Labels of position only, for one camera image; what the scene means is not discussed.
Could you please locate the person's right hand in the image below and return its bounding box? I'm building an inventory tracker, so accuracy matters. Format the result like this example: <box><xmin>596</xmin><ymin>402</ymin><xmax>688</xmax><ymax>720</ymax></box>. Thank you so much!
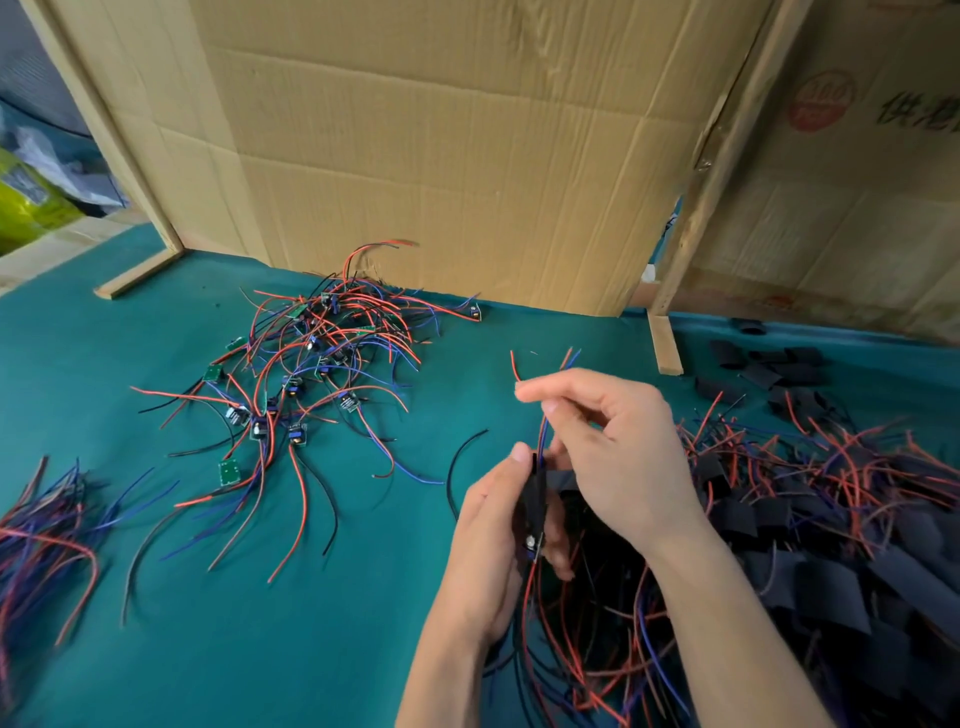
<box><xmin>514</xmin><ymin>367</ymin><xmax>711</xmax><ymax>559</ymax></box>

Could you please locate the person's left hand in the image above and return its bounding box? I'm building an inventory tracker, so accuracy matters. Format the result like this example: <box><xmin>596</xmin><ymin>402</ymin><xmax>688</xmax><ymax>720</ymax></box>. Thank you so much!
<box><xmin>442</xmin><ymin>442</ymin><xmax>577</xmax><ymax>645</ymax></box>

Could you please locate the black-sleeved wired circuit board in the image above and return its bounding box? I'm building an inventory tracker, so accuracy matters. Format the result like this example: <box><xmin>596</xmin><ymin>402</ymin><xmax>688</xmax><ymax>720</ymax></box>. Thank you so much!
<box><xmin>510</xmin><ymin>346</ymin><xmax>583</xmax><ymax>571</ymax></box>

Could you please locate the person's left forearm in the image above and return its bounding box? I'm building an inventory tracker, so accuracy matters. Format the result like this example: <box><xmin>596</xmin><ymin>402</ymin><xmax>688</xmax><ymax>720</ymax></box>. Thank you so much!
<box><xmin>395</xmin><ymin>616</ymin><xmax>520</xmax><ymax>728</ymax></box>

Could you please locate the person's right forearm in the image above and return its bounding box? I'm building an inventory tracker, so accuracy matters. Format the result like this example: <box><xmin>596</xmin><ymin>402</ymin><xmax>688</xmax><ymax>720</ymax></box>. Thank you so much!
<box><xmin>643</xmin><ymin>511</ymin><xmax>838</xmax><ymax>728</ymax></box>

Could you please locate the group of empty black sleeves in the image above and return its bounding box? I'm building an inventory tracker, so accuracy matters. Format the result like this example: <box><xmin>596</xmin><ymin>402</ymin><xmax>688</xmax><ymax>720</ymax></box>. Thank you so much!
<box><xmin>693</xmin><ymin>317</ymin><xmax>850</xmax><ymax>430</ymax></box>

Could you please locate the green table cloth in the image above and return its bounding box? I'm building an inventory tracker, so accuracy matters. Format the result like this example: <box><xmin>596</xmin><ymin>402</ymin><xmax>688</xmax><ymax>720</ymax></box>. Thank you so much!
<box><xmin>0</xmin><ymin>223</ymin><xmax>960</xmax><ymax>728</ymax></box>

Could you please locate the large brown cardboard sheet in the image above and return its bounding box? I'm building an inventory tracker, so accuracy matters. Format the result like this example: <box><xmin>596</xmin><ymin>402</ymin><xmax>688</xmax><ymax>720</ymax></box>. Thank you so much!
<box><xmin>45</xmin><ymin>0</ymin><xmax>775</xmax><ymax>318</ymax></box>

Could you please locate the cardboard box with red print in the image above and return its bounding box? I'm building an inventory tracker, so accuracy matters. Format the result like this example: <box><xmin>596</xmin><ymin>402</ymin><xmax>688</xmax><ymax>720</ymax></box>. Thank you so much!
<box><xmin>675</xmin><ymin>0</ymin><xmax>960</xmax><ymax>348</ymax></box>

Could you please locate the grey clear plastic bag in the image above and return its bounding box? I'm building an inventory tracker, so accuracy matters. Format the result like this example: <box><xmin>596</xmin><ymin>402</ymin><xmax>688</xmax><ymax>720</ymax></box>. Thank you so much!
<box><xmin>0</xmin><ymin>101</ymin><xmax>130</xmax><ymax>213</ymax></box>

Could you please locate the yellow-green plastic bag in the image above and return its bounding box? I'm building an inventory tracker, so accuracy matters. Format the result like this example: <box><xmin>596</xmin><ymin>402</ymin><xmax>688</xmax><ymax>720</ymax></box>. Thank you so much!
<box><xmin>0</xmin><ymin>146</ymin><xmax>86</xmax><ymax>258</ymax></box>

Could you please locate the loose black wire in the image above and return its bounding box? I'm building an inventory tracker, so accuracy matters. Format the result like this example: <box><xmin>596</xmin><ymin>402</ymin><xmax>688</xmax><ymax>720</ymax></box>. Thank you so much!
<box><xmin>446</xmin><ymin>428</ymin><xmax>491</xmax><ymax>523</ymax></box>

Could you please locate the pile of bare wired circuit boards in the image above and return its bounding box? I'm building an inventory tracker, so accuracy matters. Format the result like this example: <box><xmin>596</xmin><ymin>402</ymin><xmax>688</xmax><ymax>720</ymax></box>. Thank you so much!
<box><xmin>120</xmin><ymin>238</ymin><xmax>485</xmax><ymax>628</ymax></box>

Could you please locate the wooden frame post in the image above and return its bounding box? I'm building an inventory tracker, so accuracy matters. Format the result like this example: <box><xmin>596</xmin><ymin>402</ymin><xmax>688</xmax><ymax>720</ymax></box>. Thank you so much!
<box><xmin>18</xmin><ymin>0</ymin><xmax>187</xmax><ymax>302</ymax></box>
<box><xmin>646</xmin><ymin>0</ymin><xmax>816</xmax><ymax>377</ymax></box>

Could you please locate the heap of sleeved wired boards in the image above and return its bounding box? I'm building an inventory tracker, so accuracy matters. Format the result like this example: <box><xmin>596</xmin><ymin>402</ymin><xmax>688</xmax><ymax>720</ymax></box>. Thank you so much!
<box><xmin>480</xmin><ymin>390</ymin><xmax>960</xmax><ymax>728</ymax></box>

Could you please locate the bundle of red blue wires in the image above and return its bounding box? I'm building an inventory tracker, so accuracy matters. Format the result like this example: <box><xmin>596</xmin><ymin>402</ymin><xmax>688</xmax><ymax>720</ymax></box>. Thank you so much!
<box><xmin>0</xmin><ymin>453</ymin><xmax>181</xmax><ymax>714</ymax></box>

